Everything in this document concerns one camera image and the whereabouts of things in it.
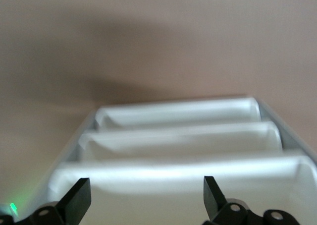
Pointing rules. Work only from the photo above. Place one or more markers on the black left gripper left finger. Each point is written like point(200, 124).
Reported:
point(71, 205)

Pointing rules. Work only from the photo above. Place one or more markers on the white drawer cabinet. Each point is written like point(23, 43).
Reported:
point(287, 135)

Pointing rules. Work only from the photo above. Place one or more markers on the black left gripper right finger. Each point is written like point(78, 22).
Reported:
point(218, 207)

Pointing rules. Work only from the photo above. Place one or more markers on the white plastic drawer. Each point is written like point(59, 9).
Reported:
point(178, 112)
point(178, 140)
point(173, 170)

